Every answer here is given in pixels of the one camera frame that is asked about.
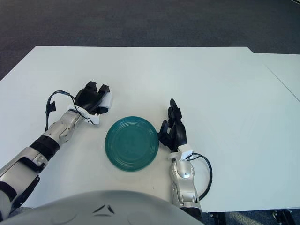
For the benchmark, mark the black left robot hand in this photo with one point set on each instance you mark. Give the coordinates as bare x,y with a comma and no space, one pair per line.
87,99

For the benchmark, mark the black table leg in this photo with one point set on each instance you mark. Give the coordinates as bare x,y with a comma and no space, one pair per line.
219,218

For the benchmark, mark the grey robot torso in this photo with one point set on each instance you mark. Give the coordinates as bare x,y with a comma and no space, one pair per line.
105,211

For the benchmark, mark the white square charger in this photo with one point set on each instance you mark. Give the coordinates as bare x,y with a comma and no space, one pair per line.
107,100

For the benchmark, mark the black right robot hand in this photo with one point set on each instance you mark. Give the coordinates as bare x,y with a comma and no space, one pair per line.
179,134

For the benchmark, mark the teal ribbed plate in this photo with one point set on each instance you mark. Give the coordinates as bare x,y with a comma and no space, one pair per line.
131,144

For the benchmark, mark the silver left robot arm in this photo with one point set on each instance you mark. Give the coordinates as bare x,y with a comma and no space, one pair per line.
56,131

